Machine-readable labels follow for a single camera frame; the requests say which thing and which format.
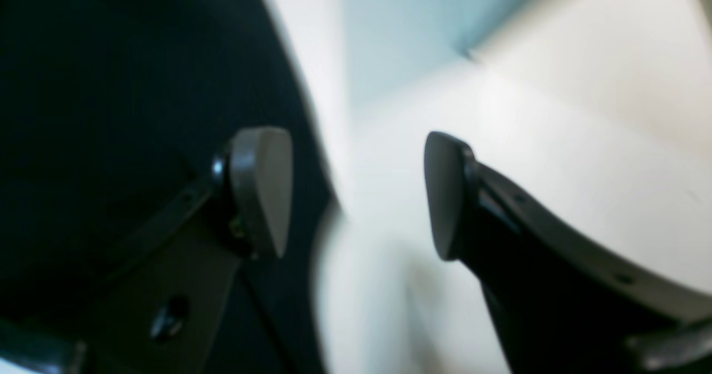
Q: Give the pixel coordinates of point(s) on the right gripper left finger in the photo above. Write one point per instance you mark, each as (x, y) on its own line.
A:
(153, 302)

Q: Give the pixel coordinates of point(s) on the black T-shirt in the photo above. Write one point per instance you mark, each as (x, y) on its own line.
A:
(110, 108)

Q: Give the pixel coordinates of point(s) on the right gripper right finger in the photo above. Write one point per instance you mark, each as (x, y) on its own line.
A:
(560, 303)

